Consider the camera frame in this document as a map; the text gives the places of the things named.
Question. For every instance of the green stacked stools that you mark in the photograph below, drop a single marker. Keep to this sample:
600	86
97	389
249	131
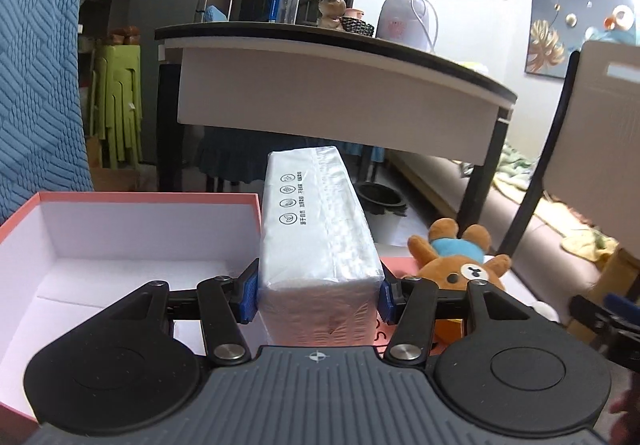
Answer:
115	105

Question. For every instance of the white tissue pack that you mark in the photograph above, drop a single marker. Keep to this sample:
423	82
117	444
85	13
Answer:
319	272

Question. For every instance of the black woven basket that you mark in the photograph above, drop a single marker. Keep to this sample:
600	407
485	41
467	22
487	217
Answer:
356	26

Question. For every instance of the black round bin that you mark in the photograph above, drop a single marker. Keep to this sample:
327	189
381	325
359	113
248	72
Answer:
379	199

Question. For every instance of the white black-edged table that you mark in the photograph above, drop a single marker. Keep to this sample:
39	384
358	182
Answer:
319	83

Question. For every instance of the white humidifier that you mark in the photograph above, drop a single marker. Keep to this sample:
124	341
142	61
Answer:
413	23

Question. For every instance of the beige black-framed chair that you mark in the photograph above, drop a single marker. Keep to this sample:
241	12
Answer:
590	159

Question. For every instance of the blue wall painting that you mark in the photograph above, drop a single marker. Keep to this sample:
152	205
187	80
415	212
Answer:
560	27

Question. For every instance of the pink box base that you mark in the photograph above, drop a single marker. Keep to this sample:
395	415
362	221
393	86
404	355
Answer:
66	255

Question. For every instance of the blue fabric chair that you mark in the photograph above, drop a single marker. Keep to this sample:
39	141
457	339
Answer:
43	144

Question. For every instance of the brown teddy bear plush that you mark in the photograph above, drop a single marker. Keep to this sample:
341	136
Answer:
451	261

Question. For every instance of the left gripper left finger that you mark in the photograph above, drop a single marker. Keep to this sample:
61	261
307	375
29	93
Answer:
226	304

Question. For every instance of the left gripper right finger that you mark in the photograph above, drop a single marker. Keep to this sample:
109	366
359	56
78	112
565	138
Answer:
411	343

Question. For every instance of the beige sofa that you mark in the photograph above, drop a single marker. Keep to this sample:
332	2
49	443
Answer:
557	258

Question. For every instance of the small brown figurine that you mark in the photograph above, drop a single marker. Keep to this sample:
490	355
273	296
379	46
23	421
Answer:
331	13

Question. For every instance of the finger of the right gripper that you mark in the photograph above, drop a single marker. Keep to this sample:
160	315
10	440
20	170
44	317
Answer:
616	326

